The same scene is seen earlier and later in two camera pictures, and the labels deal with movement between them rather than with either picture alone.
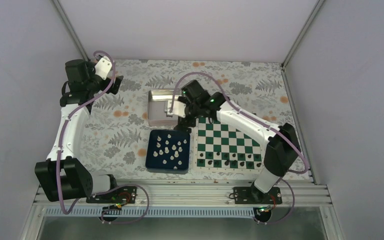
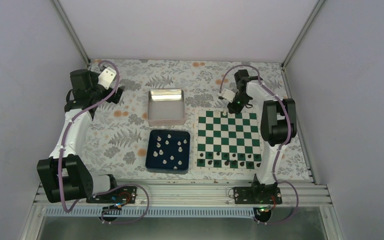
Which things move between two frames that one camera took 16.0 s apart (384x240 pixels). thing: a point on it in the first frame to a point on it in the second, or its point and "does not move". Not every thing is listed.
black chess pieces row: [220, 159] does not move
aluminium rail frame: [190, 199] does not move
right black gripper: [181, 122] to [236, 110]
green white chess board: [220, 147] does not move
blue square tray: [167, 151] does not move
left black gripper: [116, 86] to [117, 96]
